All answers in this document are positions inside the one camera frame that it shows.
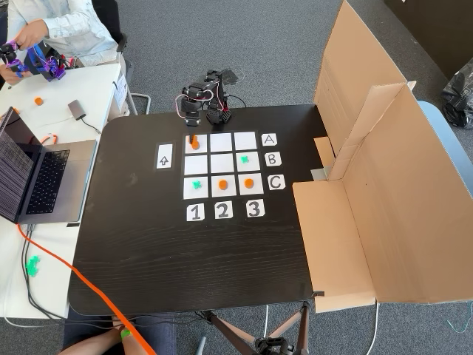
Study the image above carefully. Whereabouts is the paper sheet number 3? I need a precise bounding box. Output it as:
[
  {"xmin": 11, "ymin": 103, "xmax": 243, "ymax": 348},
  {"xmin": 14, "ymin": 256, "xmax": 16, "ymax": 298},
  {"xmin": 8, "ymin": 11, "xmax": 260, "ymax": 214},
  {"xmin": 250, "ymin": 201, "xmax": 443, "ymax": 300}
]
[{"xmin": 245, "ymin": 199, "xmax": 265, "ymax": 218}]

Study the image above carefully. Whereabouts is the person's left hand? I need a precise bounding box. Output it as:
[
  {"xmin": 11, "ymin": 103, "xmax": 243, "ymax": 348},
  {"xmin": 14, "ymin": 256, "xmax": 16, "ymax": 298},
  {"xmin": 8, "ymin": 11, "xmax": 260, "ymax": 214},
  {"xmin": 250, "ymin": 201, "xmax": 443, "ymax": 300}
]
[{"xmin": 16, "ymin": 20, "xmax": 50, "ymax": 51}]

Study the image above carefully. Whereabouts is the grey open laptop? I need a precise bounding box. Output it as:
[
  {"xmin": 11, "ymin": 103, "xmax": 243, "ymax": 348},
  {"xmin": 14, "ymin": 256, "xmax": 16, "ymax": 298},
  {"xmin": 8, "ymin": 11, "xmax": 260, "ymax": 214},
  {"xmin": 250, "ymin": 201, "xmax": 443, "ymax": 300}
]
[{"xmin": 0, "ymin": 106, "xmax": 98, "ymax": 226}]

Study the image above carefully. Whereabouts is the paper sheet number 2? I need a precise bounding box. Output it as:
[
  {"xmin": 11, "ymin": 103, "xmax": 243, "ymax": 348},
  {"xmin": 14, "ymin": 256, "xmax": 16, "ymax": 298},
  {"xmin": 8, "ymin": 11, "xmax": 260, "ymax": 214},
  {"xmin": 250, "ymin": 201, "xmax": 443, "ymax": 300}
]
[{"xmin": 214, "ymin": 201, "xmax": 234, "ymax": 220}]

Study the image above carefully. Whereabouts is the brown cardboard screen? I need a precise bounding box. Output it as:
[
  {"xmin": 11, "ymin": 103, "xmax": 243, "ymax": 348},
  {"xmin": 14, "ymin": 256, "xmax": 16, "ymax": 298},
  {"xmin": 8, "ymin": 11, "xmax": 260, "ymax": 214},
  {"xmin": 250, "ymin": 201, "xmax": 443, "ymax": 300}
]
[{"xmin": 291, "ymin": 0, "xmax": 473, "ymax": 314}]

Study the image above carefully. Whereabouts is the black office chair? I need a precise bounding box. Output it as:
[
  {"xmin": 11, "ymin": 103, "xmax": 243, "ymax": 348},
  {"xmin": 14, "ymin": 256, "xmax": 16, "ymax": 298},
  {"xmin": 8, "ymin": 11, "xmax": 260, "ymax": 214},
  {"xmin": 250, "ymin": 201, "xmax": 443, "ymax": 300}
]
[{"xmin": 92, "ymin": 0, "xmax": 152, "ymax": 116}]

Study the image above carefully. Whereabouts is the paper sheet letter C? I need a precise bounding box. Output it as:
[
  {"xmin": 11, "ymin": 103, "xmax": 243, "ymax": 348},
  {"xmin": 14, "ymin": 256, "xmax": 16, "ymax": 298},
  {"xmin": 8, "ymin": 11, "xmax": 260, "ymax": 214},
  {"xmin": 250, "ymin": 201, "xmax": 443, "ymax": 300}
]
[{"xmin": 267, "ymin": 174, "xmax": 286, "ymax": 192}]

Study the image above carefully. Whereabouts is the black plastic bag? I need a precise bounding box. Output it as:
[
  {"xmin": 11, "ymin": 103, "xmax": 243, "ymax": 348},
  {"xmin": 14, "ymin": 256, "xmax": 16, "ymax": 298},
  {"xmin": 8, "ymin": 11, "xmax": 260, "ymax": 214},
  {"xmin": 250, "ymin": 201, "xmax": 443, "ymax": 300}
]
[{"xmin": 441, "ymin": 68, "xmax": 473, "ymax": 129}]

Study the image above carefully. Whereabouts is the black cable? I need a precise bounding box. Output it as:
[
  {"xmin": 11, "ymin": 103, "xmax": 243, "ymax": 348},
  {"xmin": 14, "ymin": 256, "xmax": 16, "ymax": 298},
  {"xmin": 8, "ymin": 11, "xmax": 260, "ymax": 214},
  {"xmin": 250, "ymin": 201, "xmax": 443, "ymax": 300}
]
[{"xmin": 21, "ymin": 226, "xmax": 123, "ymax": 330}]

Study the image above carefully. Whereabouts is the brown legged camera tripod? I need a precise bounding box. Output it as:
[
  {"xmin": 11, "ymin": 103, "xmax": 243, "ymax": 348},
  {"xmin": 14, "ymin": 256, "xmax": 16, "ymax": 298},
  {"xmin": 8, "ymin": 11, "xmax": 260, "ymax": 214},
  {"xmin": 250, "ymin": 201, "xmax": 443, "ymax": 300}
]
[{"xmin": 195, "ymin": 301, "xmax": 311, "ymax": 355}]

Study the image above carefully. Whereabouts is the person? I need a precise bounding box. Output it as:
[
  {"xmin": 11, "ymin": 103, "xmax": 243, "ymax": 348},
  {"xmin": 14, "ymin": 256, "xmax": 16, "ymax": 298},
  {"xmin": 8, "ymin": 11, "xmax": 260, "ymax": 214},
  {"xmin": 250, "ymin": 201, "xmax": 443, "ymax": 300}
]
[
  {"xmin": 7, "ymin": 0, "xmax": 119, "ymax": 68},
  {"xmin": 55, "ymin": 313, "xmax": 174, "ymax": 355}
]

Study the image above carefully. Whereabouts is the white paper note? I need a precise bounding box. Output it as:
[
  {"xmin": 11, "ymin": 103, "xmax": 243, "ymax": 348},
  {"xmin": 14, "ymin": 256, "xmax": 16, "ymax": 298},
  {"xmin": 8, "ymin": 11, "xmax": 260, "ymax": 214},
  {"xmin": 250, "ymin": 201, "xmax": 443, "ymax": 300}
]
[{"xmin": 112, "ymin": 72, "xmax": 129, "ymax": 108}]

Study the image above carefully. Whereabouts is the dark hub cable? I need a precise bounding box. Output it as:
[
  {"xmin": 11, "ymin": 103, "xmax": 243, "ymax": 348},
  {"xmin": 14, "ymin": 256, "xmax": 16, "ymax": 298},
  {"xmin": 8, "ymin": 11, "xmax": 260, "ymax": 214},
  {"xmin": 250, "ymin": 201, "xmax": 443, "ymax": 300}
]
[{"xmin": 81, "ymin": 117, "xmax": 102, "ymax": 134}]

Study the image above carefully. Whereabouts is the dark cabinet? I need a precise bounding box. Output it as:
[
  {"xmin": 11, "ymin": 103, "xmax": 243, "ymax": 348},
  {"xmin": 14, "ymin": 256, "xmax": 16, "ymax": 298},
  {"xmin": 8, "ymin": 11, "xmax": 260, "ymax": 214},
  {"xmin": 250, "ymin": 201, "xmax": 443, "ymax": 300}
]
[{"xmin": 384, "ymin": 0, "xmax": 473, "ymax": 81}]

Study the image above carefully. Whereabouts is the person's right hand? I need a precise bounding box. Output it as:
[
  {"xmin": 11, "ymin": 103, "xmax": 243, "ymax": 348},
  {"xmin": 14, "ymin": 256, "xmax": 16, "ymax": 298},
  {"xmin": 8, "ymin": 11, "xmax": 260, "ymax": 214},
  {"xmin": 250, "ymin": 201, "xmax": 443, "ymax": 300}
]
[{"xmin": 0, "ymin": 63, "xmax": 19, "ymax": 86}]

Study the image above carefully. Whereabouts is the purple leader arm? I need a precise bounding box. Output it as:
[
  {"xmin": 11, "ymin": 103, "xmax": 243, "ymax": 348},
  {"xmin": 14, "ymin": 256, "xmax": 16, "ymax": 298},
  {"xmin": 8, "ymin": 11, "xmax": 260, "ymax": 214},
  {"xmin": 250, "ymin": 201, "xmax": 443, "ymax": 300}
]
[{"xmin": 0, "ymin": 40, "xmax": 67, "ymax": 83}]

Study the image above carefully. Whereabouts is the white nine-square grid sheet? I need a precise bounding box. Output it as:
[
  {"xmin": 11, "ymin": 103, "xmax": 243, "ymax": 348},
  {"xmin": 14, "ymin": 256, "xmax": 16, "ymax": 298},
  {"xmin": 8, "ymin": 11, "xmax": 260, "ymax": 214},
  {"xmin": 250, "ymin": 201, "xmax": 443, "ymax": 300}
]
[{"xmin": 183, "ymin": 131, "xmax": 265, "ymax": 200}]

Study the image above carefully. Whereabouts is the white arrow paper sheet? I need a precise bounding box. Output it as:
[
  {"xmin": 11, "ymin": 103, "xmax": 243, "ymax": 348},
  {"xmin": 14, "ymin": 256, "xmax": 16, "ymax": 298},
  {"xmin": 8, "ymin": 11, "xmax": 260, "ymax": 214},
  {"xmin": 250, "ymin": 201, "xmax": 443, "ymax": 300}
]
[{"xmin": 155, "ymin": 143, "xmax": 174, "ymax": 170}]

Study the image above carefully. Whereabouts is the paper sheet number 1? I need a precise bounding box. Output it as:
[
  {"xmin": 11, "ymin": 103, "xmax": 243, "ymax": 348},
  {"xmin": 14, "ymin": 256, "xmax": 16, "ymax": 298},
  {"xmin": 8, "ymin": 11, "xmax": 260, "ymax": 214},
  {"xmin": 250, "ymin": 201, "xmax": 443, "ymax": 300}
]
[{"xmin": 186, "ymin": 203, "xmax": 205, "ymax": 223}]

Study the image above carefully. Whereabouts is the long orange cable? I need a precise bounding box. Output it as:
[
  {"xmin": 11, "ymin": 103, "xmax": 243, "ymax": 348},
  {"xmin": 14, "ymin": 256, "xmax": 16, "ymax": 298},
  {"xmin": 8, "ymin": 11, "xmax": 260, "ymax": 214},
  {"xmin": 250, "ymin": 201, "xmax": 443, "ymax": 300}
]
[{"xmin": 16, "ymin": 223, "xmax": 158, "ymax": 355}]

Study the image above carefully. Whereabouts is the white cable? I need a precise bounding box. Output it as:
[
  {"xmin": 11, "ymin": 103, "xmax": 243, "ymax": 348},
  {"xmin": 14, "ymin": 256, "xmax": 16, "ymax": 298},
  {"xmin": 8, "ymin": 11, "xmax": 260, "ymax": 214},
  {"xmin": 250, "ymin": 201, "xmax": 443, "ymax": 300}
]
[{"xmin": 369, "ymin": 301, "xmax": 381, "ymax": 355}]

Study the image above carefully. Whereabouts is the grey usb hub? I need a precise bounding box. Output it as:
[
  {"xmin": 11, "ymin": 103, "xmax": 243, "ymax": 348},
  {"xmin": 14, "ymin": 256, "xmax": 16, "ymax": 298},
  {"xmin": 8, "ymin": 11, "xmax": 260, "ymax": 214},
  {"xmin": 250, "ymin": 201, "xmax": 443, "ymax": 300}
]
[{"xmin": 67, "ymin": 99, "xmax": 88, "ymax": 121}]

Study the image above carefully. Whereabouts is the black printed box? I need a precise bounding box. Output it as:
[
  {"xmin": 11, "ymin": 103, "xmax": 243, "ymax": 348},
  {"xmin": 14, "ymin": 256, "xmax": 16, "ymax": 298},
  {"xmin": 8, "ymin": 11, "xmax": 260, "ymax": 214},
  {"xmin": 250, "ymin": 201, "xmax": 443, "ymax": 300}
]
[{"xmin": 0, "ymin": 0, "xmax": 9, "ymax": 44}]

